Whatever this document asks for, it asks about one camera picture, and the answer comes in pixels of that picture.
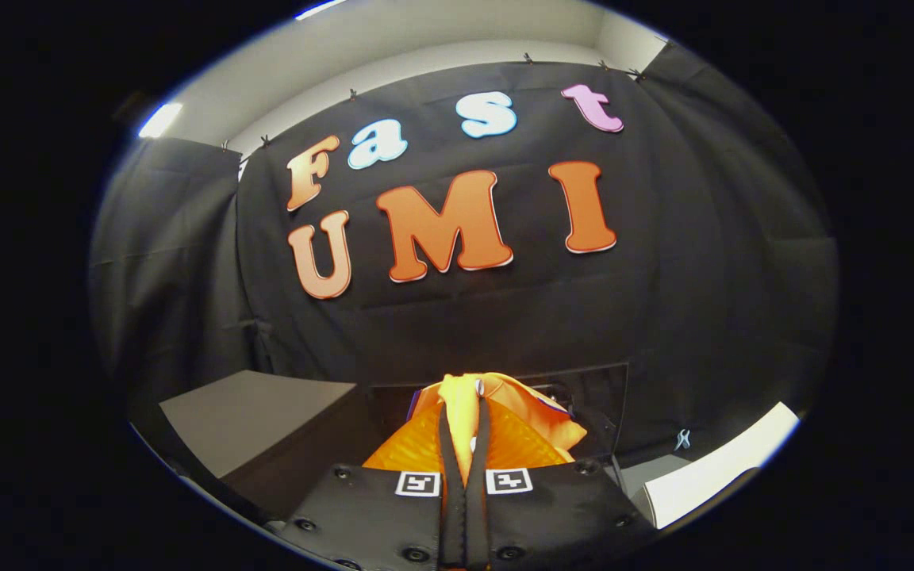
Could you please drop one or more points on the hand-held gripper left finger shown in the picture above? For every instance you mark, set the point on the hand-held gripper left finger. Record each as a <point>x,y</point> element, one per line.
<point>451,515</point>

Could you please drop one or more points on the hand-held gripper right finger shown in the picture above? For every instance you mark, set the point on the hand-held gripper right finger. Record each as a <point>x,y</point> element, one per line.
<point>478,515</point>

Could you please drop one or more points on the yellow polo shirt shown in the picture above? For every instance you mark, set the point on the yellow polo shirt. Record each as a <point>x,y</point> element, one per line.
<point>505,392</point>

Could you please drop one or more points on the small blue clip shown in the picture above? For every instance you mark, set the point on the small blue clip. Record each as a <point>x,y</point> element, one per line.
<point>683,438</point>

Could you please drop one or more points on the grey stand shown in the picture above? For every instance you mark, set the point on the grey stand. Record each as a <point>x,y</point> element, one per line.
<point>251,412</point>

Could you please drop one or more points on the black backdrop cloth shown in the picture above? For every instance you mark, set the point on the black backdrop cloth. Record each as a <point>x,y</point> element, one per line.
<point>663,277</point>

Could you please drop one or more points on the ceiling light panel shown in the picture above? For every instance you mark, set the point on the ceiling light panel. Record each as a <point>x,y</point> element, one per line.
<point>320,8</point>
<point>160,119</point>

